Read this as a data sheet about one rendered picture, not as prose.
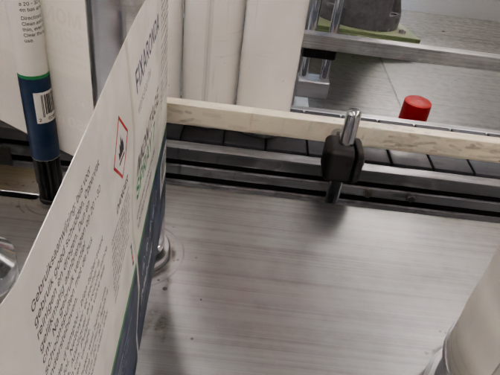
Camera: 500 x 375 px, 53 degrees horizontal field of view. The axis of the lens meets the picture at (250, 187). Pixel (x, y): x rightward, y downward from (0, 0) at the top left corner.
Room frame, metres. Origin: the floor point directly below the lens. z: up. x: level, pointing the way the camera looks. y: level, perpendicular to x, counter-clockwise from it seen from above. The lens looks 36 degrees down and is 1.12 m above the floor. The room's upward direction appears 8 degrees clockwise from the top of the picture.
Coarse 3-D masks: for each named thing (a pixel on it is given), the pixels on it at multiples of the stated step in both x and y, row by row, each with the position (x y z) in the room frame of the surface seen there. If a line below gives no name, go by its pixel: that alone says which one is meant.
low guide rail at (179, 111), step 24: (168, 120) 0.38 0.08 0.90; (192, 120) 0.38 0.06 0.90; (216, 120) 0.38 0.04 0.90; (240, 120) 0.38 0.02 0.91; (264, 120) 0.38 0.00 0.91; (288, 120) 0.38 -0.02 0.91; (312, 120) 0.39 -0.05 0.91; (336, 120) 0.39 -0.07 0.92; (384, 144) 0.39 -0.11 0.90; (408, 144) 0.39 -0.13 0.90; (432, 144) 0.39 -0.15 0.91; (456, 144) 0.39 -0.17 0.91; (480, 144) 0.39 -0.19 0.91
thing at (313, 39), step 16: (304, 32) 0.46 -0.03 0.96; (320, 32) 0.47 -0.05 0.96; (320, 48) 0.46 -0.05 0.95; (336, 48) 0.46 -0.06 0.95; (352, 48) 0.46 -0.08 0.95; (368, 48) 0.46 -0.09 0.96; (384, 48) 0.46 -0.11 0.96; (400, 48) 0.46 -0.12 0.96; (416, 48) 0.47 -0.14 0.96; (432, 48) 0.47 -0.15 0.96; (448, 48) 0.47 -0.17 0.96; (448, 64) 0.47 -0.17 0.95; (464, 64) 0.47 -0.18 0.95; (480, 64) 0.47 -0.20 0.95; (496, 64) 0.47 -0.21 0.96
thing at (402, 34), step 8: (320, 16) 0.84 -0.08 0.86; (320, 24) 0.79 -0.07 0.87; (328, 24) 0.80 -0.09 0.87; (400, 24) 0.90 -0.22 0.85; (328, 32) 0.79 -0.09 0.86; (344, 32) 0.79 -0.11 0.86; (352, 32) 0.80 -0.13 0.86; (360, 32) 0.80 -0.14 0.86; (368, 32) 0.80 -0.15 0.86; (376, 32) 0.81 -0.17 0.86; (384, 32) 0.82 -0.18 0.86; (392, 32) 0.83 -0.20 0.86; (400, 32) 0.83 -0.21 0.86; (408, 32) 0.85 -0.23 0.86; (392, 40) 0.81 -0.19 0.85; (400, 40) 0.81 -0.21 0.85; (408, 40) 0.82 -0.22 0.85; (416, 40) 0.82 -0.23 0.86
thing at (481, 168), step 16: (320, 112) 0.47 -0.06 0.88; (176, 128) 0.40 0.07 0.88; (192, 128) 0.40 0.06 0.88; (432, 128) 0.47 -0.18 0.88; (448, 128) 0.47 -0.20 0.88; (224, 144) 0.39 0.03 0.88; (240, 144) 0.39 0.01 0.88; (256, 144) 0.39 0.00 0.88; (272, 144) 0.39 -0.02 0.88; (288, 144) 0.40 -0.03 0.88; (304, 144) 0.40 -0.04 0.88; (320, 144) 0.41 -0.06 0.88; (368, 160) 0.39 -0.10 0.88; (384, 160) 0.39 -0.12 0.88; (400, 160) 0.40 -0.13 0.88; (416, 160) 0.40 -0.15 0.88; (432, 160) 0.41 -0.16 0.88; (448, 160) 0.41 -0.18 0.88; (464, 160) 0.41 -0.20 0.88; (480, 176) 0.39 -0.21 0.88; (496, 176) 0.39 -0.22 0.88
